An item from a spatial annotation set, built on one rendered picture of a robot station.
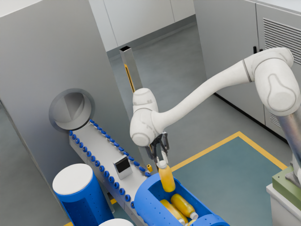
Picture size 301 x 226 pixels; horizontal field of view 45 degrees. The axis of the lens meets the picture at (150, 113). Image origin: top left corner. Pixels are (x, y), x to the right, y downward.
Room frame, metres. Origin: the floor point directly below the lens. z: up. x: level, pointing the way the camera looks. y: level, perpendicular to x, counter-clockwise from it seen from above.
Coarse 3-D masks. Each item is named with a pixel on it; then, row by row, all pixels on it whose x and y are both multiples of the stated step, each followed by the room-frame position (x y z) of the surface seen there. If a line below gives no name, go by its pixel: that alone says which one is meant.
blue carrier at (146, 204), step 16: (144, 192) 1.40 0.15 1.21; (160, 192) 1.49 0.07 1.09; (176, 192) 1.51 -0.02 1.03; (144, 208) 1.33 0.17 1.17; (160, 208) 1.26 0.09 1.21; (208, 208) 1.26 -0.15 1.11; (160, 224) 1.20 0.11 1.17; (176, 224) 1.14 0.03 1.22; (192, 224) 1.10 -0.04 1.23; (208, 224) 1.07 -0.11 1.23; (224, 224) 1.10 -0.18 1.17
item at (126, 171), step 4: (124, 156) 1.90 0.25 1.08; (116, 160) 1.88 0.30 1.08; (120, 160) 1.87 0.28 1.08; (124, 160) 1.87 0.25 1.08; (128, 160) 1.89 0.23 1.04; (116, 164) 1.85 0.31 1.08; (120, 164) 1.85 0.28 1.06; (124, 164) 1.86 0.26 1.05; (128, 164) 1.87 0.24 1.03; (116, 168) 1.86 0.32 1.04; (120, 168) 1.85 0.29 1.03; (124, 168) 1.86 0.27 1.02; (128, 168) 1.89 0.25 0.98; (116, 172) 1.87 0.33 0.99; (120, 172) 1.85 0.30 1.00; (124, 172) 1.87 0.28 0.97; (128, 172) 1.88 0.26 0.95; (132, 172) 1.89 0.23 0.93; (120, 176) 1.86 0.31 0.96; (124, 176) 1.87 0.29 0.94
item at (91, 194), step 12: (96, 180) 1.89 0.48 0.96; (84, 192) 1.77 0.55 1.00; (96, 192) 1.82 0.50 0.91; (72, 204) 1.97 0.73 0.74; (84, 204) 2.02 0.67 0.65; (96, 204) 1.79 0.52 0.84; (72, 216) 1.91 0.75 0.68; (84, 216) 2.00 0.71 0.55; (96, 216) 1.77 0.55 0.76; (108, 216) 1.83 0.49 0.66
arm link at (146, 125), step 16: (240, 64) 1.30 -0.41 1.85; (208, 80) 1.33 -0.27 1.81; (224, 80) 1.29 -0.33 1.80; (240, 80) 1.27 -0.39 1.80; (192, 96) 1.27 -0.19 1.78; (208, 96) 1.29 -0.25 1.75; (144, 112) 1.29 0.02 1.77; (176, 112) 1.23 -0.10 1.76; (144, 128) 1.20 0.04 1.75; (160, 128) 1.22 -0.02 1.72; (144, 144) 1.18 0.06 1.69
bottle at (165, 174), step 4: (160, 168) 1.40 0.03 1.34; (164, 168) 1.39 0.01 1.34; (168, 168) 1.40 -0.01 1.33; (160, 172) 1.39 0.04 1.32; (164, 172) 1.38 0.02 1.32; (168, 172) 1.39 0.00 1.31; (160, 176) 1.39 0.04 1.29; (164, 176) 1.38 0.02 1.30; (168, 176) 1.38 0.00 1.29; (172, 176) 1.40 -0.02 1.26; (164, 180) 1.38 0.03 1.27; (168, 180) 1.38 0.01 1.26; (172, 180) 1.39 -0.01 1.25; (164, 184) 1.39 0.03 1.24; (168, 184) 1.38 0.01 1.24; (172, 184) 1.39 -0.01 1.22; (164, 188) 1.39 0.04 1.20; (168, 188) 1.38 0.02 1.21; (172, 188) 1.38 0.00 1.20
